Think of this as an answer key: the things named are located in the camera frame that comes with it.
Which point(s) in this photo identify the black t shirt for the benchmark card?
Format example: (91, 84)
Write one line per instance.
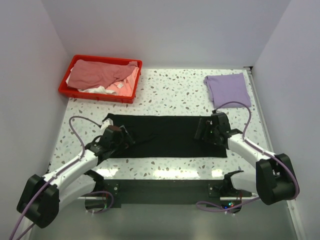
(165, 137)

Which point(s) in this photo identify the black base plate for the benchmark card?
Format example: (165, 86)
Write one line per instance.
(118, 192)

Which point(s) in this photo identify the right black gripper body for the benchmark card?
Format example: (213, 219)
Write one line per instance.
(210, 134)

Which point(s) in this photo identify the red plastic bin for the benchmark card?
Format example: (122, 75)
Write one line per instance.
(74, 93)

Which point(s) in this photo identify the light pink t shirt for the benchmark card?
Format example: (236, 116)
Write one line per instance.
(124, 87)

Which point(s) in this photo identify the folded lavender t shirt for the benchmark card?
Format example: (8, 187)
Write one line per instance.
(228, 91)

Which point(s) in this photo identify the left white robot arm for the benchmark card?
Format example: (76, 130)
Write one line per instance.
(44, 196)

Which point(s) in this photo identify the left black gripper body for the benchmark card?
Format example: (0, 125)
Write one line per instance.
(121, 144)

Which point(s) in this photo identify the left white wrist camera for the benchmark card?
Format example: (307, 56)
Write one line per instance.
(106, 123)

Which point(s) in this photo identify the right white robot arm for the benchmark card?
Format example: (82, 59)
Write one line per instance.
(274, 179)

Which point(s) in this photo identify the dusty pink t shirt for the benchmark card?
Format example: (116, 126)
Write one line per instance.
(111, 72)

